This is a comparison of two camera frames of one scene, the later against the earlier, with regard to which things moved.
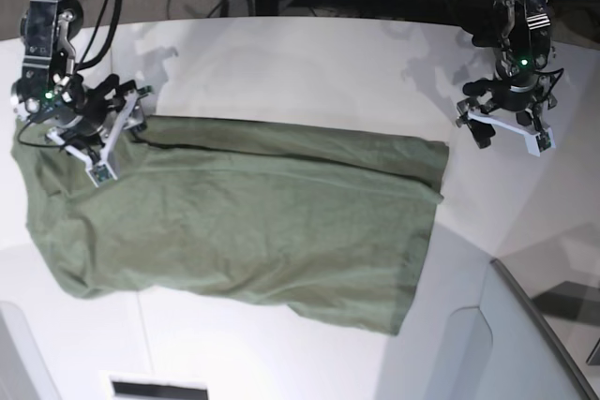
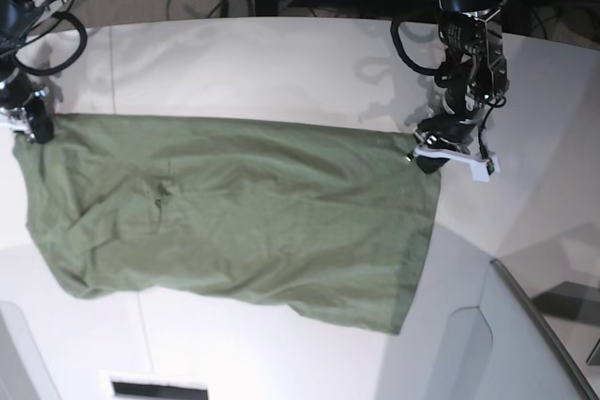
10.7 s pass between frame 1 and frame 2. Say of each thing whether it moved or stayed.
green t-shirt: stayed
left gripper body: moved
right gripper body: moved
